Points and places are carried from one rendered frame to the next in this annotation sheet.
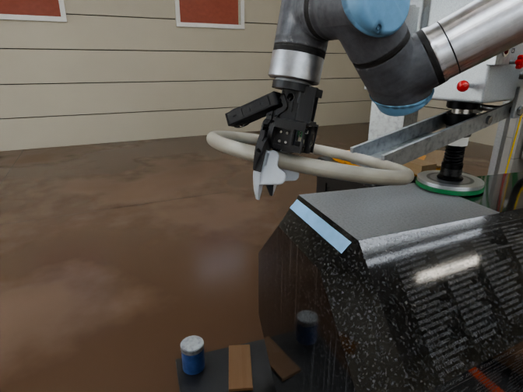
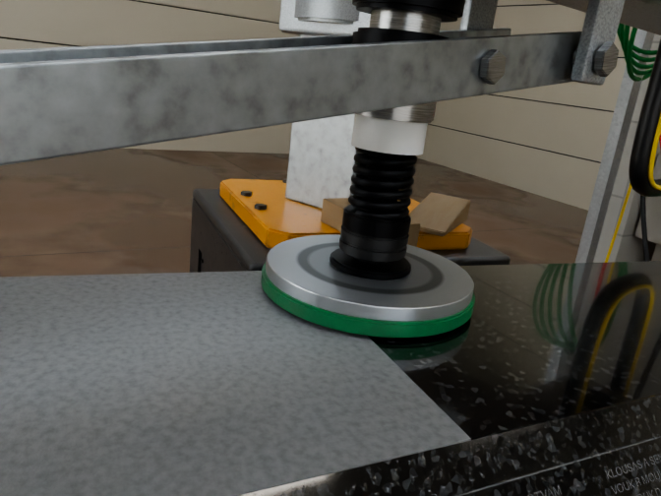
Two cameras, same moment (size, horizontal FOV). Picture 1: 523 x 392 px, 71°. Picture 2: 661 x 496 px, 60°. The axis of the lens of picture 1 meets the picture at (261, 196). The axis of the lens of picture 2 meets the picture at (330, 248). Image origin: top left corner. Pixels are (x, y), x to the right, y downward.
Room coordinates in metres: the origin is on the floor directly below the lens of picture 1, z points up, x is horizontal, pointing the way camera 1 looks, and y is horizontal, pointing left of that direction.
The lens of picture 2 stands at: (0.69, -0.55, 1.09)
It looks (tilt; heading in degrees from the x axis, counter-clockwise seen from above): 17 degrees down; 353
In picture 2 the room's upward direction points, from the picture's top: 7 degrees clockwise
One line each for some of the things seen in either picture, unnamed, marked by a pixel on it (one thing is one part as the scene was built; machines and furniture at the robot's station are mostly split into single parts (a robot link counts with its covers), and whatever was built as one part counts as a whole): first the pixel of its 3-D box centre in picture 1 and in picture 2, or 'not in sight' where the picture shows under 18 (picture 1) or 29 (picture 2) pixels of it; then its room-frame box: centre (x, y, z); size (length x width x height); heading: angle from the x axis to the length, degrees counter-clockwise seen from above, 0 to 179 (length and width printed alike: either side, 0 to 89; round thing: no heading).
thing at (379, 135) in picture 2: (457, 139); (390, 130); (1.24, -0.66, 1.04); 0.07 x 0.07 x 0.04
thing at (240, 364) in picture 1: (240, 365); not in sight; (1.27, 0.09, 0.02); 0.25 x 0.10 x 0.01; 5
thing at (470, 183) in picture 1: (449, 180); (369, 271); (1.24, -0.66, 0.90); 0.21 x 0.21 x 0.01
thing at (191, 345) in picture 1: (192, 355); not in sight; (1.28, 0.30, 0.08); 0.10 x 0.10 x 0.13
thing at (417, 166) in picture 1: (412, 165); (368, 221); (1.78, -0.75, 0.81); 0.20 x 0.10 x 0.05; 26
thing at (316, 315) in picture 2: (449, 180); (368, 274); (1.24, -0.66, 0.89); 0.22 x 0.22 x 0.04
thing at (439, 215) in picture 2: (435, 158); (437, 213); (1.92, -0.93, 0.80); 0.20 x 0.10 x 0.05; 148
